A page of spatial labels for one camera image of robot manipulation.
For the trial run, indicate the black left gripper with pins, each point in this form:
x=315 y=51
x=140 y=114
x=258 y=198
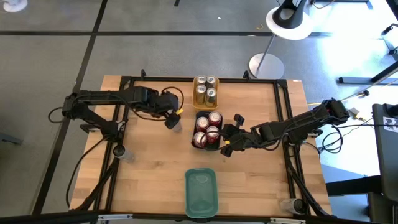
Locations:
x=168 y=102

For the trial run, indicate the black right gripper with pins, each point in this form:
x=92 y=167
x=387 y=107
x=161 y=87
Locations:
x=237 y=137

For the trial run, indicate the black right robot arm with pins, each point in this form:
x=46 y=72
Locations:
x=298 y=124

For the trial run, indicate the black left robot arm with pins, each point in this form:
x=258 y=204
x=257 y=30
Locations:
x=102 y=95

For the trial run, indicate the red soda can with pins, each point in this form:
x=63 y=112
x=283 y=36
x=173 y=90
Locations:
x=212 y=133
x=202 y=124
x=214 y=118
x=199 y=139

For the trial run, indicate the silver soda can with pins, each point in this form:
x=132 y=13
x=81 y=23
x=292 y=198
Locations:
x=126 y=154
x=292 y=206

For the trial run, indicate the black plastic tray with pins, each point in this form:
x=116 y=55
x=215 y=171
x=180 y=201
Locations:
x=207 y=112

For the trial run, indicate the yellow plastic tray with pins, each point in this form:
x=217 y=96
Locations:
x=219 y=93

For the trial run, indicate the green plastic tray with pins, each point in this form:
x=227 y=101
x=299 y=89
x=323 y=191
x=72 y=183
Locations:
x=201 y=193

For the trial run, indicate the grey round stand base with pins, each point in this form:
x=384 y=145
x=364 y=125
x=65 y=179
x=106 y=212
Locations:
x=266 y=66

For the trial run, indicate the grey power adapter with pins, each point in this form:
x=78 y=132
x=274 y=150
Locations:
x=354 y=112

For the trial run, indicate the white round stool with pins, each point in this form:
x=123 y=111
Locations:
x=289 y=23

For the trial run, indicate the black desk foot bar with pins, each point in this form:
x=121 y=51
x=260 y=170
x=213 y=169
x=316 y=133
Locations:
x=367 y=79

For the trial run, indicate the black aluminium beam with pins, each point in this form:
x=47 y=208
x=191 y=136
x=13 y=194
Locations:
x=46 y=216

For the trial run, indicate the white round floor object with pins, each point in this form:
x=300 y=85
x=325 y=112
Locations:
x=14 y=4

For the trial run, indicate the black aluminium table frame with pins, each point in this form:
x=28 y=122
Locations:
x=248 y=80

